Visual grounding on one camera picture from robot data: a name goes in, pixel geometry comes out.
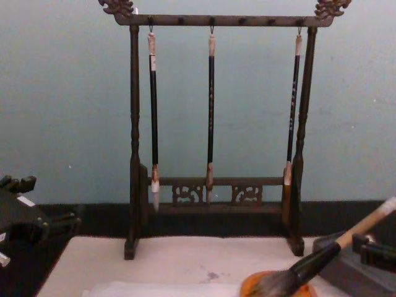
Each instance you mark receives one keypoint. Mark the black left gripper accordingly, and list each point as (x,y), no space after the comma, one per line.
(21,219)

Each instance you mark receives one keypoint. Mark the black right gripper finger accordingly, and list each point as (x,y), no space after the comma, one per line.
(379,254)
(362,240)

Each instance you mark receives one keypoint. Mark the dark grey ink stone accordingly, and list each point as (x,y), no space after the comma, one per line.
(349,272)

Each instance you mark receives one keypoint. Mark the black table cloth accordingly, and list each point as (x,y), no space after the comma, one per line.
(102,219)

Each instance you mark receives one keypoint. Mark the orange round dish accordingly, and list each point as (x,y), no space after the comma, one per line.
(304,290)

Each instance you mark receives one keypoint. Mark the dark carved wooden brush rack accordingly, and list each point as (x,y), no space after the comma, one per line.
(135,123)

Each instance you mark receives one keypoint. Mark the black calligraphy brush white tip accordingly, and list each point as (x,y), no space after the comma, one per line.
(153,123)

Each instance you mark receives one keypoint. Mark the black calligraphy brush brown tip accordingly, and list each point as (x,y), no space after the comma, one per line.
(292,117)

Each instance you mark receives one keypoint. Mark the white paper sheet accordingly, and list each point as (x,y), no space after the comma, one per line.
(154,290)

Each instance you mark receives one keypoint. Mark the white felt mat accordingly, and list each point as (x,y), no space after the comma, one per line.
(173,260)

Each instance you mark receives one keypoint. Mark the black calligraphy brush grey tip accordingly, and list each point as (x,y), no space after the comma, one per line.
(211,123)

